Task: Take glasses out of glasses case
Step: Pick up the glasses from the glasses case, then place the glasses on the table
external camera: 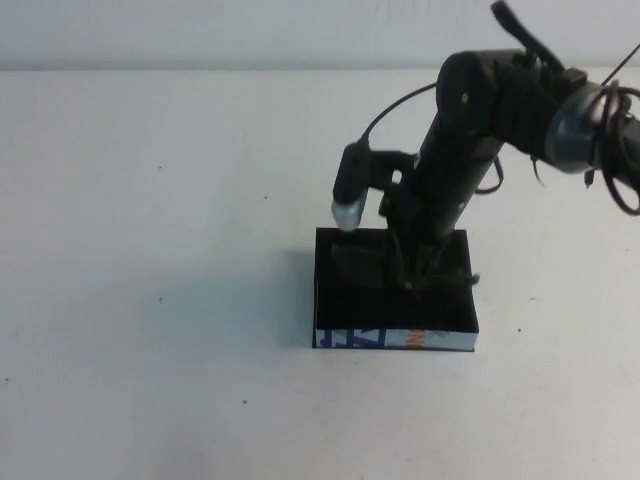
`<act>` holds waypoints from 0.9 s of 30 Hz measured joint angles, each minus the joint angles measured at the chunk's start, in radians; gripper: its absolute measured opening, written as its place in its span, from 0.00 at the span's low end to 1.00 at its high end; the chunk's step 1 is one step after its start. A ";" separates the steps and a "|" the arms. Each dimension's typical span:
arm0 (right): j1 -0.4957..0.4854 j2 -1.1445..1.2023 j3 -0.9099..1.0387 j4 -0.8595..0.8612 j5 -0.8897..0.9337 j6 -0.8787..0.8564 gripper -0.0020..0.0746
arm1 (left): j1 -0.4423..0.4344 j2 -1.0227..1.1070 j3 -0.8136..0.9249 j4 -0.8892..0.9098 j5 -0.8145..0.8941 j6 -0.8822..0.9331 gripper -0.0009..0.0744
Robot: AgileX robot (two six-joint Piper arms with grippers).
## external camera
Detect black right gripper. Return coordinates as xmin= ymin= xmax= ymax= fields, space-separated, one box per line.
xmin=381 ymin=143 xmax=495 ymax=294

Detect black framed glasses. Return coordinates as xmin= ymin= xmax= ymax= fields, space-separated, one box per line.
xmin=332 ymin=242 xmax=482 ymax=292

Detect black printed glasses case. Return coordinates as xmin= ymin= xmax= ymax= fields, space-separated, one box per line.
xmin=312 ymin=227 xmax=480 ymax=354

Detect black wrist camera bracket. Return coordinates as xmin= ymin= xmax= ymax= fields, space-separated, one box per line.
xmin=368 ymin=149 xmax=419 ymax=202

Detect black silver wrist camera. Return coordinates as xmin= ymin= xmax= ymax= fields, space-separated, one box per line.
xmin=330 ymin=142 xmax=374 ymax=234

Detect thin black camera cable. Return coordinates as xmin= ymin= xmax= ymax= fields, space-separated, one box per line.
xmin=360 ymin=82 xmax=439 ymax=147

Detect looped thin black cable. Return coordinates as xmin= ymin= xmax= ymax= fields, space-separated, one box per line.
xmin=579 ymin=42 xmax=640 ymax=217

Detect thick black sleeved cable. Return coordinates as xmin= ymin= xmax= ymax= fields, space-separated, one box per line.
xmin=490 ymin=0 xmax=569 ymax=72

